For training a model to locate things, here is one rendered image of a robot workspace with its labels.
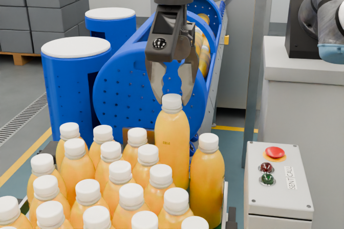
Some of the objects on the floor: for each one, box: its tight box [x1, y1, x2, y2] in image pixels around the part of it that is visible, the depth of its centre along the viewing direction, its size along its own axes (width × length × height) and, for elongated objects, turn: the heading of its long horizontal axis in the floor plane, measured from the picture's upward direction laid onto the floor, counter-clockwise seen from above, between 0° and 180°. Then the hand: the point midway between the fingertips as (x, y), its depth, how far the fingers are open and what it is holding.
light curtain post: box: [241, 0, 269, 168], centre depth 233 cm, size 6×6×170 cm
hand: (171, 100), depth 78 cm, fingers closed on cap, 4 cm apart
